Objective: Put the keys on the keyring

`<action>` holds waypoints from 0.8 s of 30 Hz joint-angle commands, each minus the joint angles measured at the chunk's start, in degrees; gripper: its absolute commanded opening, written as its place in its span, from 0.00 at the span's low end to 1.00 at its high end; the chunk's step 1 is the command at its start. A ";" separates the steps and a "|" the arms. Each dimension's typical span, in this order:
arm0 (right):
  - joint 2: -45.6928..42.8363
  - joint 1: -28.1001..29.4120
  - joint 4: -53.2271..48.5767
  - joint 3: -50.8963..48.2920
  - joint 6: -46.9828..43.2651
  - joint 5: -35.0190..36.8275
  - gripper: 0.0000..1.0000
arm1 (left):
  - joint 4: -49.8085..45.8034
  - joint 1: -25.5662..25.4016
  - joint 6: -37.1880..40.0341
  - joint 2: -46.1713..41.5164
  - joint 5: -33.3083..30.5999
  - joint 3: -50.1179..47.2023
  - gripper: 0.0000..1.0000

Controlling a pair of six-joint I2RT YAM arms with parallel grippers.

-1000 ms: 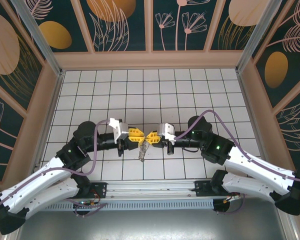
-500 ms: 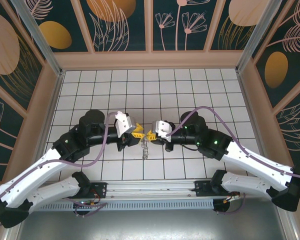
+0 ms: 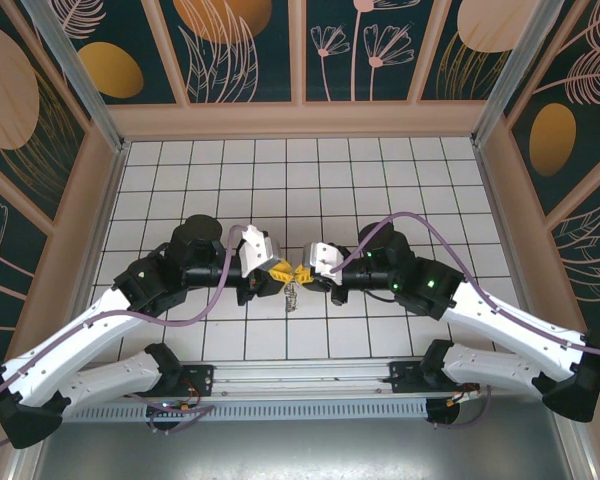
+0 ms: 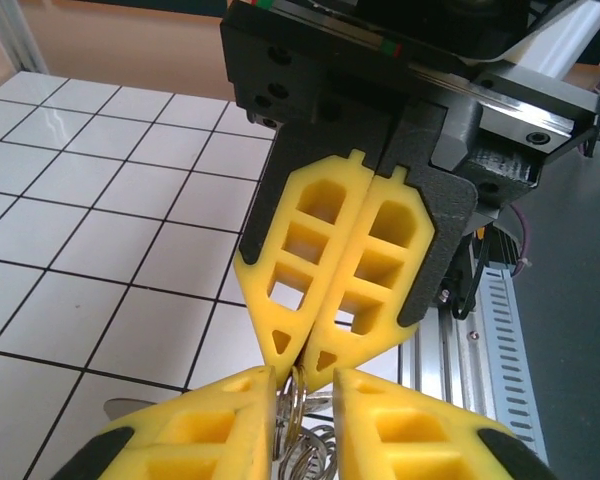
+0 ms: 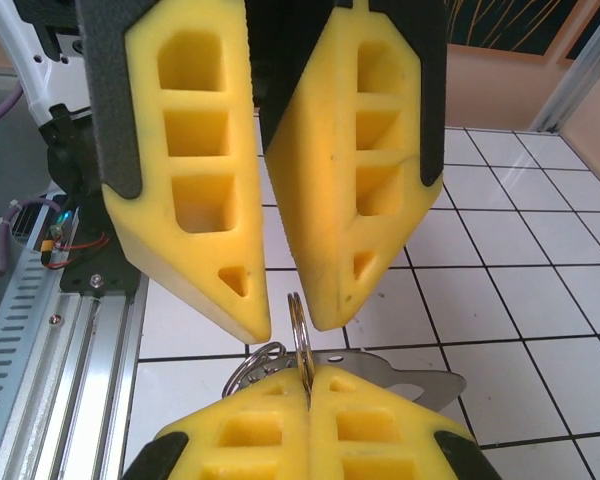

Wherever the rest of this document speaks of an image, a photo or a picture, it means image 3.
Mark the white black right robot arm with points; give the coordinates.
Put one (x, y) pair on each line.
(505, 320)

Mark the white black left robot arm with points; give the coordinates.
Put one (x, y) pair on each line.
(55, 345)

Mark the aluminium side rail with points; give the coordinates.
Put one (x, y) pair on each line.
(97, 240)
(510, 240)

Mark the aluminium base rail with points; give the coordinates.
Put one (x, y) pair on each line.
(300, 375)

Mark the aluminium corner post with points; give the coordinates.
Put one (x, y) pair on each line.
(75, 75)
(515, 65)

